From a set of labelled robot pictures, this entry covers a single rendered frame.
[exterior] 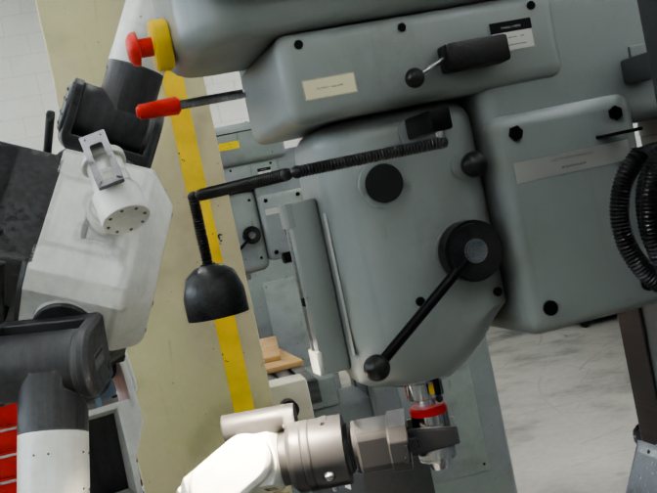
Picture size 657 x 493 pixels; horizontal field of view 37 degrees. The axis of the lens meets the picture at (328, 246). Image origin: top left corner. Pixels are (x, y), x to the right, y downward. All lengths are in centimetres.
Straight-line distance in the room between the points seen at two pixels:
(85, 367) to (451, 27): 62
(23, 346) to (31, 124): 893
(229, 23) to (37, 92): 923
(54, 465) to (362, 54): 63
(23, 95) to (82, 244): 888
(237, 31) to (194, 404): 197
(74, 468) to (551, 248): 65
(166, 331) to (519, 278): 186
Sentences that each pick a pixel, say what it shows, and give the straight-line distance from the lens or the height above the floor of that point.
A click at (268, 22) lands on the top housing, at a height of 174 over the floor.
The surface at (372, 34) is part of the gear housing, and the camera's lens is 111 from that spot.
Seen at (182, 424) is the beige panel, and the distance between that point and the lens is 294.
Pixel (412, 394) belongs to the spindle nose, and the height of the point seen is 129.
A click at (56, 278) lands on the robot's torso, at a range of 139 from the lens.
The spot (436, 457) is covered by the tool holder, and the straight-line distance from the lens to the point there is 124.
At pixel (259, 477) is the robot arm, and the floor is 123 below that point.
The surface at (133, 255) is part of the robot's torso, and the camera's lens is 142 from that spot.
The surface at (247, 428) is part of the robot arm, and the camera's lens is 127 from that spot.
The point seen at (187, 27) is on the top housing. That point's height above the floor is 176.
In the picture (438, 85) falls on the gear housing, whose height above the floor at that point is 164.
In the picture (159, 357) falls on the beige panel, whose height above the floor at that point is 119.
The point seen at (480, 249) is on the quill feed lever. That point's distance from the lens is 111.
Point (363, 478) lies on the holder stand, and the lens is 154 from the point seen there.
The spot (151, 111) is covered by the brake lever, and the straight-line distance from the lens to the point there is 126.
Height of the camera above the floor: 155
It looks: 3 degrees down
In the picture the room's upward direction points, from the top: 12 degrees counter-clockwise
